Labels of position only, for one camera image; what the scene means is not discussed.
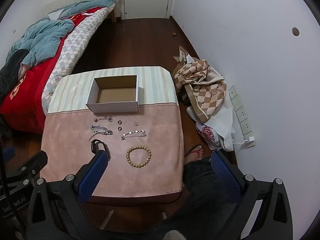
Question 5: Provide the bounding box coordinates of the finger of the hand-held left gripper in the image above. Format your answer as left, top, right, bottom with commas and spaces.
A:
2, 150, 48, 193
2, 146, 16, 162

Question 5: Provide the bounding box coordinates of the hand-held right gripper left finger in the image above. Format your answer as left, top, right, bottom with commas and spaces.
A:
26, 150, 110, 240

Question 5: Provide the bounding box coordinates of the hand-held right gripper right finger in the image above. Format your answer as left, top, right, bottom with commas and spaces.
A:
210, 151, 293, 240

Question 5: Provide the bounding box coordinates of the black wrist band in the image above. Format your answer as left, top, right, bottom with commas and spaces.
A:
90, 139, 110, 159

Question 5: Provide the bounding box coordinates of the wooden bead bracelet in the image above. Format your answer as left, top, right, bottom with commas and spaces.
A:
126, 146, 152, 168

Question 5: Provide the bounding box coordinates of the silver chain bracelet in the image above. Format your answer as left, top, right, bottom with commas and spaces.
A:
89, 125, 113, 142

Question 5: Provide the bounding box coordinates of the white cardboard box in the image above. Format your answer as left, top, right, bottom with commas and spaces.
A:
86, 75, 139, 114

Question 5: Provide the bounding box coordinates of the pink flip-flop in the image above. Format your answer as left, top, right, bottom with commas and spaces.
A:
186, 145, 204, 162

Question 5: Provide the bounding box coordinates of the person's foot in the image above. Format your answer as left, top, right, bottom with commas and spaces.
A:
185, 144, 204, 164

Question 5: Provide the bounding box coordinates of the person's leg in dark pants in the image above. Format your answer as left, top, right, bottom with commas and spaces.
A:
150, 159, 240, 240

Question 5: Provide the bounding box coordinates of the red print plastic bag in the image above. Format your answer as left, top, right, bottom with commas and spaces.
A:
195, 122, 225, 150

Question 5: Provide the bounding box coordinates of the white cloth bag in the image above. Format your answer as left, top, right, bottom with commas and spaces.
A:
187, 62, 237, 152

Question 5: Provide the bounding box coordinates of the bed with blankets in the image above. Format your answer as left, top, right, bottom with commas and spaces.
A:
0, 6, 110, 134

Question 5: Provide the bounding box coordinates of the pink and striped tablecloth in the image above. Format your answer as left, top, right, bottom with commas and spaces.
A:
40, 66, 185, 204

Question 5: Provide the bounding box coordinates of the beige checkered cloth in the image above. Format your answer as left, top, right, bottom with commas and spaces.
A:
172, 46, 228, 124

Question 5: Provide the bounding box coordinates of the dark clothing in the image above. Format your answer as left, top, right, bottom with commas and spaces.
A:
0, 49, 29, 105

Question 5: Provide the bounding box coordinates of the blue quilt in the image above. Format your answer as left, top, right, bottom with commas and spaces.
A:
5, 0, 117, 67

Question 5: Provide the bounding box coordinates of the checkered grey quilt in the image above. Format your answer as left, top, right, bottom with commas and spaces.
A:
41, 11, 115, 113

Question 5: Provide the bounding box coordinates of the white cable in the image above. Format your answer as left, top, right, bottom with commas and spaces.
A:
217, 140, 248, 151

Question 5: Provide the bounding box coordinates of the white wall socket strip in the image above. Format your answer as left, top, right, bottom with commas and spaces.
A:
228, 85, 257, 148

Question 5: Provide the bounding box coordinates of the disc link bracelet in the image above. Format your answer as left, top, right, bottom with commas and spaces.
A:
121, 129, 150, 141

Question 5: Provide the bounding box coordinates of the wooden bed frame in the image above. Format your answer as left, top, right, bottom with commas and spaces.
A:
107, 0, 123, 23

